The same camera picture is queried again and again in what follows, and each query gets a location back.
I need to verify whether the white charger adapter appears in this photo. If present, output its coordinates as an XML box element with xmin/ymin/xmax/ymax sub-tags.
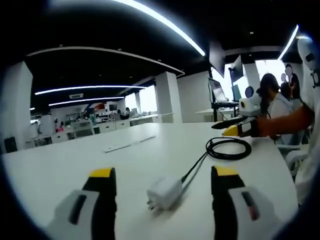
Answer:
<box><xmin>146</xmin><ymin>175</ymin><xmax>184</xmax><ymax>211</ymax></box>

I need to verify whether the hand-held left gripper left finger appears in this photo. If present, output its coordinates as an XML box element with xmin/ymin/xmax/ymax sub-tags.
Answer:
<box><xmin>46</xmin><ymin>166</ymin><xmax>118</xmax><ymax>240</ymax></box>

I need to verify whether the black box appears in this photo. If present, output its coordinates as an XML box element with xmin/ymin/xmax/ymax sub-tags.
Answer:
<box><xmin>3</xmin><ymin>136</ymin><xmax>19</xmax><ymax>154</ymax></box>

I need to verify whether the small dark monitor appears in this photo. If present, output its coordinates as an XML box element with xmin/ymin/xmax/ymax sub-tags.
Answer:
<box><xmin>228</xmin><ymin>54</ymin><xmax>245</xmax><ymax>83</ymax></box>

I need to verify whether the flat white desk strip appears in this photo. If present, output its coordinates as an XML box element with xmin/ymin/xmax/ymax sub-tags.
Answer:
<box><xmin>103</xmin><ymin>135</ymin><xmax>157</xmax><ymax>154</ymax></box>

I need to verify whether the white office chair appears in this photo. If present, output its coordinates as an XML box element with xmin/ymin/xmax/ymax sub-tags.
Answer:
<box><xmin>275</xmin><ymin>144</ymin><xmax>310</xmax><ymax>176</ymax></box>

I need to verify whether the large dark monitor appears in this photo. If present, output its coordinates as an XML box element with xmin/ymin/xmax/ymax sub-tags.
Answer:
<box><xmin>209</xmin><ymin>41</ymin><xmax>226</xmax><ymax>79</ymax></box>

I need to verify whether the black standing desk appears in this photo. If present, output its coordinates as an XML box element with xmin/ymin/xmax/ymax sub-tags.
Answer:
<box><xmin>210</xmin><ymin>100</ymin><xmax>240</xmax><ymax>124</ymax></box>

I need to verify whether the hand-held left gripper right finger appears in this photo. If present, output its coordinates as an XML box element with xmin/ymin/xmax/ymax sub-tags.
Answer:
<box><xmin>210</xmin><ymin>165</ymin><xmax>288</xmax><ymax>240</ymax></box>

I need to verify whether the open laptop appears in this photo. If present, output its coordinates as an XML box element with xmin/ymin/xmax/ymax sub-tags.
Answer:
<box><xmin>208</xmin><ymin>77</ymin><xmax>228</xmax><ymax>104</ymax></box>

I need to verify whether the row of white cabinets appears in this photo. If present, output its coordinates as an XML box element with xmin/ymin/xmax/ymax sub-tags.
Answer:
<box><xmin>31</xmin><ymin>112</ymin><xmax>175</xmax><ymax>149</ymax></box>

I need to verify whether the white desk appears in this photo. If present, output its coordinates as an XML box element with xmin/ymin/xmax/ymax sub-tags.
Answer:
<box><xmin>1</xmin><ymin>121</ymin><xmax>300</xmax><ymax>240</ymax></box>

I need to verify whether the black Type-C cable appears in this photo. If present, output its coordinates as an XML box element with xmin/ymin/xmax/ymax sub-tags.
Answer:
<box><xmin>180</xmin><ymin>136</ymin><xmax>252</xmax><ymax>194</ymax></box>

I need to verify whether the long ceiling light strip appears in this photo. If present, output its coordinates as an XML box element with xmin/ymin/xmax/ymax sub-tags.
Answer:
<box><xmin>111</xmin><ymin>0</ymin><xmax>206</xmax><ymax>57</ymax></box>
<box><xmin>48</xmin><ymin>96</ymin><xmax>126</xmax><ymax>107</ymax></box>
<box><xmin>34</xmin><ymin>85</ymin><xmax>146</xmax><ymax>96</ymax></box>

